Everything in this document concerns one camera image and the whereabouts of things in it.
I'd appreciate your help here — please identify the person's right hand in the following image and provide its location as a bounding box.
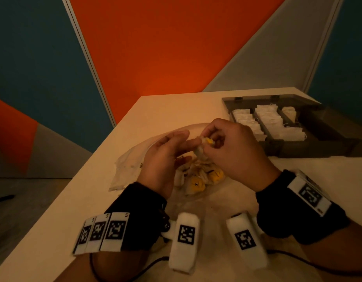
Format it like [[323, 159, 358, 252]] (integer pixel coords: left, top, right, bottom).
[[200, 118, 282, 193]]

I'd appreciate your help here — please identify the person's left hand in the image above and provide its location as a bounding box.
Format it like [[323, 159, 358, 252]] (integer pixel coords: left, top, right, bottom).
[[136, 129, 202, 200]]

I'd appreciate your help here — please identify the clear plastic bag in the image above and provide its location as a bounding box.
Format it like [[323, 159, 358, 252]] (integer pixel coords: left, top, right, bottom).
[[109, 123, 228, 203]]

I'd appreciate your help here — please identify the tea bag with yellow tag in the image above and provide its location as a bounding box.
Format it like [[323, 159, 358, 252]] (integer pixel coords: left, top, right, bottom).
[[195, 136, 217, 157]]

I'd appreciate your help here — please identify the pile of paper tea bags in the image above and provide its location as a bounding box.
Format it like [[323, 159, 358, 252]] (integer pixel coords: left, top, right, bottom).
[[174, 155, 226, 196]]

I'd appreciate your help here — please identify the dark compartment organizer box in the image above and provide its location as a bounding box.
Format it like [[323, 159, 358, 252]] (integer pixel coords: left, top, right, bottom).
[[221, 94, 362, 158]]

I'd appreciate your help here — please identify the person's right forearm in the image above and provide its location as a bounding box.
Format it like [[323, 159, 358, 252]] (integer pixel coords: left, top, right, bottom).
[[301, 220, 362, 282]]

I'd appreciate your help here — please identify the person's left forearm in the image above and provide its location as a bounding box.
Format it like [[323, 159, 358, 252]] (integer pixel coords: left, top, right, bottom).
[[53, 249, 149, 282]]

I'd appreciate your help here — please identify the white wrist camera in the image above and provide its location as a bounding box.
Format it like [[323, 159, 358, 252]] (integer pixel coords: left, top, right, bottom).
[[226, 213, 269, 271], [168, 212, 201, 275]]

